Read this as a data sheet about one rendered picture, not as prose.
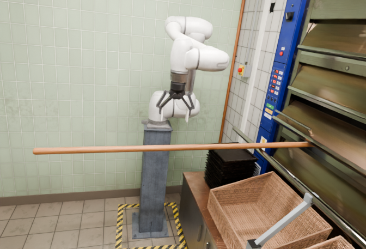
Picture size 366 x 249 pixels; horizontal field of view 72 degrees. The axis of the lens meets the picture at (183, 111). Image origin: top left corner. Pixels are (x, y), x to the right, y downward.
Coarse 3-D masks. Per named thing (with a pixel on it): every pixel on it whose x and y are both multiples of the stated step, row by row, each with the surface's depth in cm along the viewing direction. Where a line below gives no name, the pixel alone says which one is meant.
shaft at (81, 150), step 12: (180, 144) 127; (192, 144) 128; (204, 144) 130; (216, 144) 131; (228, 144) 133; (240, 144) 134; (252, 144) 136; (264, 144) 138; (276, 144) 140; (288, 144) 142; (300, 144) 144
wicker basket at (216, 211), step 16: (256, 176) 179; (272, 176) 180; (224, 192) 176; (240, 192) 180; (256, 192) 184; (272, 192) 176; (288, 192) 164; (208, 208) 175; (224, 208) 178; (240, 208) 180; (256, 208) 182; (272, 208) 173; (288, 208) 161; (224, 224) 150; (240, 224) 164; (256, 224) 166; (272, 224) 167; (288, 224) 157; (304, 224) 147; (320, 224) 138; (224, 240) 150; (240, 240) 133; (272, 240) 154; (304, 240) 130; (320, 240) 133
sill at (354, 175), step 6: (288, 132) 171; (294, 138) 165; (300, 138) 160; (312, 150) 150; (318, 150) 146; (324, 156) 142; (330, 156) 138; (330, 162) 138; (336, 162) 134; (342, 168) 131; (348, 168) 127; (348, 174) 127; (354, 174) 124; (360, 180) 121
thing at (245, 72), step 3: (240, 66) 221; (243, 66) 215; (246, 66) 215; (249, 66) 215; (243, 69) 216; (246, 69) 215; (249, 69) 216; (240, 72) 221; (243, 72) 216; (246, 72) 216; (249, 72) 217; (240, 75) 221; (243, 75) 217; (246, 75) 217; (249, 75) 218
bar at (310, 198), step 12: (240, 132) 159; (264, 156) 133; (276, 168) 123; (288, 180) 116; (312, 192) 104; (300, 204) 104; (312, 204) 104; (324, 204) 97; (288, 216) 104; (336, 216) 91; (276, 228) 103; (348, 228) 86; (252, 240) 105; (264, 240) 103; (360, 240) 82
